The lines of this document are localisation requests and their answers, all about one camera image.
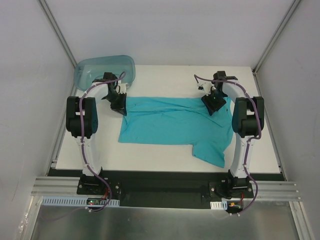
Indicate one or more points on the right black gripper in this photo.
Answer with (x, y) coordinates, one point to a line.
(213, 102)

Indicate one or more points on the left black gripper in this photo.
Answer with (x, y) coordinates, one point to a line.
(117, 100)

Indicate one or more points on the teal t shirt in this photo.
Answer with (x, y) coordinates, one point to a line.
(179, 121)

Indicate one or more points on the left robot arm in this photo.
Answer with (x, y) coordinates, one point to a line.
(82, 122)

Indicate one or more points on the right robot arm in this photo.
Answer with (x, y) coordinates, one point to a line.
(247, 123)

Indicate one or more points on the translucent blue plastic bin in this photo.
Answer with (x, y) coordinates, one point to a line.
(92, 69)

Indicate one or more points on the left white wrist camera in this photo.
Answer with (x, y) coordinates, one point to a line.
(121, 88)

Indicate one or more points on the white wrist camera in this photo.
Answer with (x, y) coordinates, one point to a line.
(121, 88)
(206, 87)

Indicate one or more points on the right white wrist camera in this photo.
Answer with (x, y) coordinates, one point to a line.
(206, 87)

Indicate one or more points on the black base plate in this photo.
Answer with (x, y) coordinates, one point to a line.
(151, 189)

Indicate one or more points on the right white cable duct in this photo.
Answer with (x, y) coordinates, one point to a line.
(218, 205)

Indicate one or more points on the white cable duct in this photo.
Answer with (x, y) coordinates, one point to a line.
(218, 205)
(66, 201)

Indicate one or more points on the left white cable duct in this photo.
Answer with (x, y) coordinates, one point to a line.
(66, 201)

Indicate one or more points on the left aluminium frame post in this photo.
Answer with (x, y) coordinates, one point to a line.
(57, 31)

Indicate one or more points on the aluminium frame post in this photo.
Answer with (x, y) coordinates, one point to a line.
(293, 7)
(57, 31)

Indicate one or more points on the right aluminium frame post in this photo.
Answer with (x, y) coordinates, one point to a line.
(293, 7)

